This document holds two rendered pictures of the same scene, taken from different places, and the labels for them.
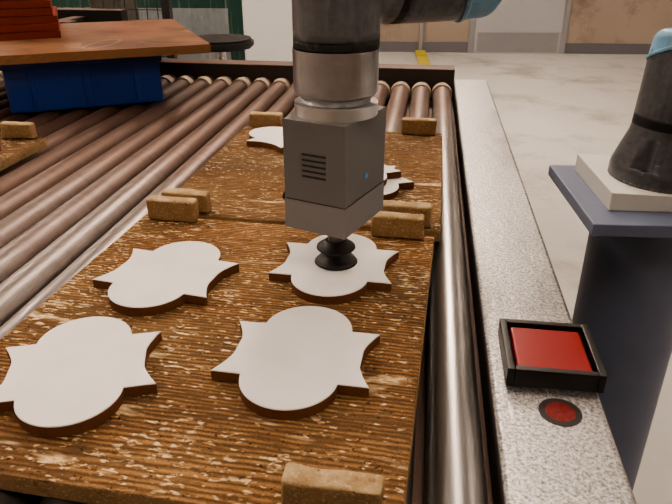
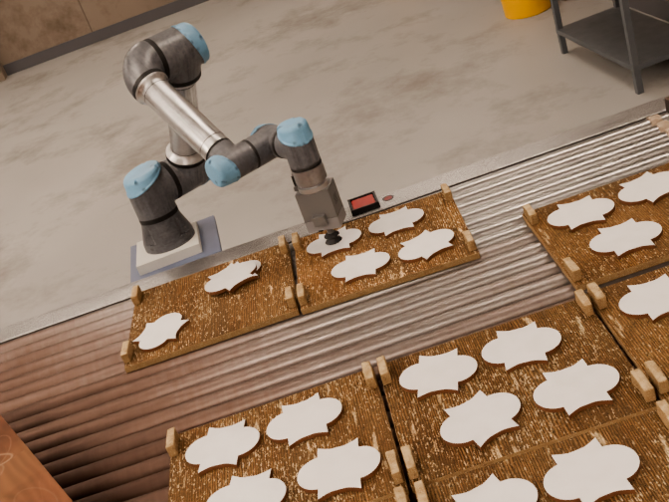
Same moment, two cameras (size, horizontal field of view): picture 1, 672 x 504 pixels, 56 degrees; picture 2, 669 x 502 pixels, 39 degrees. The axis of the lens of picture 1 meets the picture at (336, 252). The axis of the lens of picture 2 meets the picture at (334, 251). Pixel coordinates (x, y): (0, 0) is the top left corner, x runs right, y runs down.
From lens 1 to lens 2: 230 cm
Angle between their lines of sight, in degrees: 83
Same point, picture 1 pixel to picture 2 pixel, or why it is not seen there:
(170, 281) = (367, 259)
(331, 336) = (384, 219)
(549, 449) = (404, 194)
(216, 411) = (427, 222)
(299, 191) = (337, 210)
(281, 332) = (387, 226)
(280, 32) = not seen: outside the picture
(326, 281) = (350, 235)
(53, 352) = (423, 250)
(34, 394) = (443, 240)
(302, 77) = (322, 172)
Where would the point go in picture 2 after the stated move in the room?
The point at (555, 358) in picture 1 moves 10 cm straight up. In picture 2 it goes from (367, 199) to (356, 165)
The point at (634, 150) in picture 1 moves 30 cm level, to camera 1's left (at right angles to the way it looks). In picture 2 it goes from (173, 229) to (185, 272)
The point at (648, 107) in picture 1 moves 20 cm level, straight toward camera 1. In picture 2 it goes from (162, 209) to (227, 195)
